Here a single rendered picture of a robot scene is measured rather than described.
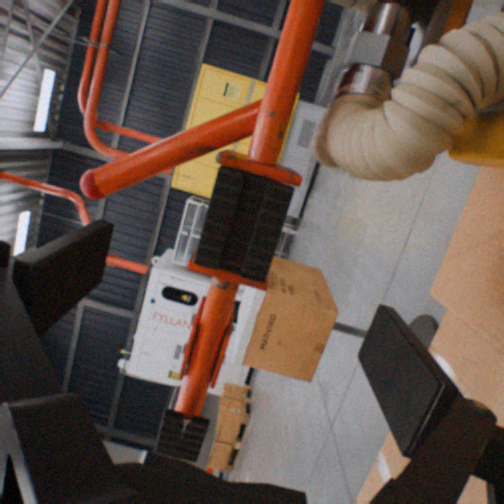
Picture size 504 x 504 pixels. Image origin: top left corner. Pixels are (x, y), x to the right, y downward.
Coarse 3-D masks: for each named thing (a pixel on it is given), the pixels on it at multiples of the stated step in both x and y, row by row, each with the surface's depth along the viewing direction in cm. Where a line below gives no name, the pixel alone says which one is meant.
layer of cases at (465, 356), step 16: (448, 320) 116; (448, 336) 114; (464, 336) 106; (432, 352) 119; (448, 352) 111; (464, 352) 105; (480, 352) 98; (496, 352) 93; (448, 368) 109; (464, 368) 103; (480, 368) 97; (496, 368) 91; (464, 384) 101; (480, 384) 95; (496, 384) 90; (480, 400) 93; (496, 400) 88; (496, 416) 87; (384, 448) 130; (384, 464) 127; (400, 464) 118; (368, 480) 133; (384, 480) 124; (480, 480) 86; (368, 496) 130; (464, 496) 89; (480, 496) 84
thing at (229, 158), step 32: (224, 160) 27; (224, 192) 27; (256, 192) 27; (288, 192) 27; (224, 224) 27; (256, 224) 27; (192, 256) 29; (224, 256) 28; (256, 256) 28; (256, 288) 29
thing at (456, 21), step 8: (456, 0) 32; (464, 0) 32; (472, 0) 32; (456, 8) 32; (464, 8) 32; (456, 16) 32; (464, 16) 32; (416, 24) 37; (448, 24) 32; (456, 24) 32; (464, 24) 32; (448, 32) 32; (408, 40) 36
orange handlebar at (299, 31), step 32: (320, 0) 25; (288, 32) 26; (288, 64) 26; (288, 96) 27; (256, 128) 28; (256, 160) 28; (224, 288) 30; (192, 320) 34; (224, 320) 31; (192, 352) 32; (224, 352) 31; (192, 384) 32
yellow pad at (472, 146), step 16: (480, 112) 22; (496, 112) 21; (464, 128) 24; (480, 128) 22; (496, 128) 21; (464, 144) 24; (480, 144) 22; (496, 144) 20; (464, 160) 24; (480, 160) 22; (496, 160) 21
